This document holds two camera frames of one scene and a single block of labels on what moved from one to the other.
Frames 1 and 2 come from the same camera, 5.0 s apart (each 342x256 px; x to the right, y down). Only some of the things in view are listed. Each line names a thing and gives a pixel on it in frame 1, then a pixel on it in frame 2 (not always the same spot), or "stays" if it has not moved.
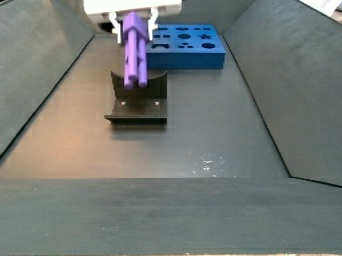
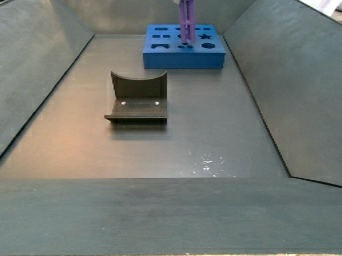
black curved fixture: [139, 105] stays
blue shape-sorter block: [185, 46] stays
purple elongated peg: [135, 52] -> [187, 20]
